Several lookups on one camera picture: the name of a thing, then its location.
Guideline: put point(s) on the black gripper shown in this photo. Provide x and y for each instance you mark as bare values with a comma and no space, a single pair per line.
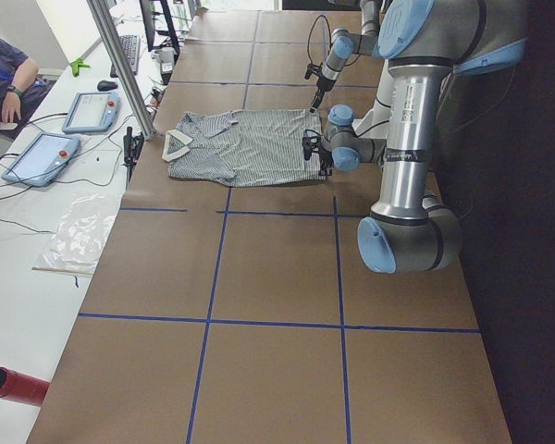
324,83
326,158

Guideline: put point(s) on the striped polo shirt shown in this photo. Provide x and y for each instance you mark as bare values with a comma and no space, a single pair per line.
247,148

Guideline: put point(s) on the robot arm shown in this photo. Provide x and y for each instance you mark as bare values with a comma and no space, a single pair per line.
422,42
345,44

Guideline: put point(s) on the brown paper table cover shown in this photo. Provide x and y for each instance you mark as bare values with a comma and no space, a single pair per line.
219,315

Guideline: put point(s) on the black folded tripod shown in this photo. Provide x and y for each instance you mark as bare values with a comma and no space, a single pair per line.
132,148

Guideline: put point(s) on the black keyboard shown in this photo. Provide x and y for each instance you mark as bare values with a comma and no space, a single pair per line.
130,45

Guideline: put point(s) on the black computer mouse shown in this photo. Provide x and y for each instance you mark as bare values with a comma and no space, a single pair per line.
106,85

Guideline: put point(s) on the far teach pendant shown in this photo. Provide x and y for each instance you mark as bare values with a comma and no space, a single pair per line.
92,112

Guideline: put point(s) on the teach pendant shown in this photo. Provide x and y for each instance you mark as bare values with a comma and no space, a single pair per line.
42,160
92,112

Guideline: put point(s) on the green clamp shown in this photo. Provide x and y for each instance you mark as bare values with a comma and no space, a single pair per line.
77,65

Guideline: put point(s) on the clear plastic bag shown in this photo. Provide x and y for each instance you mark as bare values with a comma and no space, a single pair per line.
81,235

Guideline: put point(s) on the near teach pendant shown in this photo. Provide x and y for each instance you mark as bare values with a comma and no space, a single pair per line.
42,160

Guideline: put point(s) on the seated person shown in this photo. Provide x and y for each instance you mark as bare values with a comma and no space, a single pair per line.
21,88

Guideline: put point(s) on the red cardboard tube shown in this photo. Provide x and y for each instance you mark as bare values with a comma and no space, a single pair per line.
22,388

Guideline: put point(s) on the aluminium frame post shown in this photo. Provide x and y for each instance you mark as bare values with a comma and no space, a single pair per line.
108,32

